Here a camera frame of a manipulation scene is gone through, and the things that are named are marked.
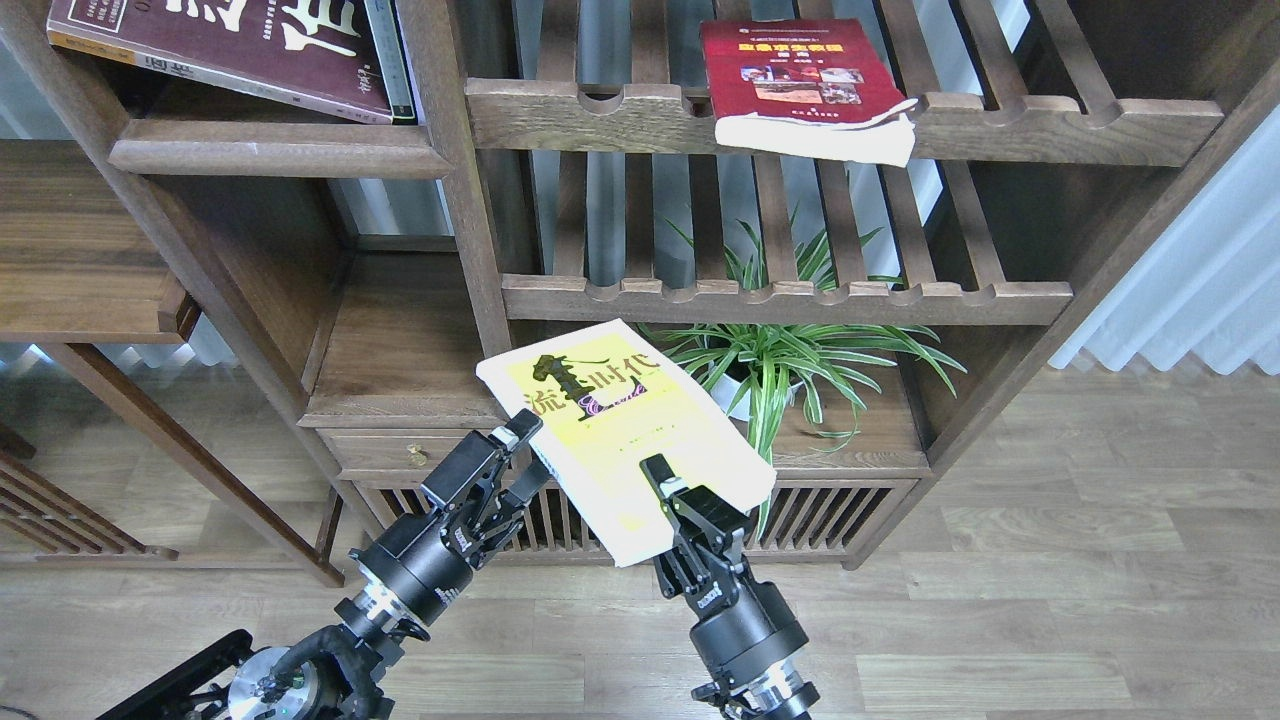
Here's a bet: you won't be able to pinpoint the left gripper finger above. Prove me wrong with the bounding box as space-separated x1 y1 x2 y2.
506 457 552 506
490 409 543 451

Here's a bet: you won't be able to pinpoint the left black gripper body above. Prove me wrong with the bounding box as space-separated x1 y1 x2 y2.
349 432 531 641

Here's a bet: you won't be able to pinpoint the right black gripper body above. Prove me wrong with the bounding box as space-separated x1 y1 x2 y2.
654 486 812 701

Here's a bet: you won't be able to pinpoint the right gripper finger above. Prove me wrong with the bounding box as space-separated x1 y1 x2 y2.
640 454 689 498

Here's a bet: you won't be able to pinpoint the yellow green book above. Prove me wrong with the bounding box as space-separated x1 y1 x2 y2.
476 319 776 568

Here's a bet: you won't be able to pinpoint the dark maroon book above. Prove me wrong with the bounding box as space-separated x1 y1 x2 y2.
46 1 394 124

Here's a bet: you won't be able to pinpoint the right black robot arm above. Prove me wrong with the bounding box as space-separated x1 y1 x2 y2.
640 454 820 719

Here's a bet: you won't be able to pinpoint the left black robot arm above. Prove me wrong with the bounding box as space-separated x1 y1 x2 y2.
108 410 549 719

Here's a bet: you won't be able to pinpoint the white plant pot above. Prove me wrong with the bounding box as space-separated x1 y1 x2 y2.
701 361 803 424

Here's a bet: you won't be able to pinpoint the green spider plant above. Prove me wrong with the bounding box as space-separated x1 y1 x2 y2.
640 210 969 541

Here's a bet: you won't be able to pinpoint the dark wooden bookshelf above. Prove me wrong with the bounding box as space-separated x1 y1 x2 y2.
3 1 1277 569

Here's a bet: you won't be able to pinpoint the red book white pages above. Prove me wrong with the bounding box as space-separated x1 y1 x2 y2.
700 19 916 168

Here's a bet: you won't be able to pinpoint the wooden side table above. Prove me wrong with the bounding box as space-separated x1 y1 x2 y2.
1 140 344 587

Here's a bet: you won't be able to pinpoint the white curtain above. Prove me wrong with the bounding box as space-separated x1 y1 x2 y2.
1050 111 1279 375

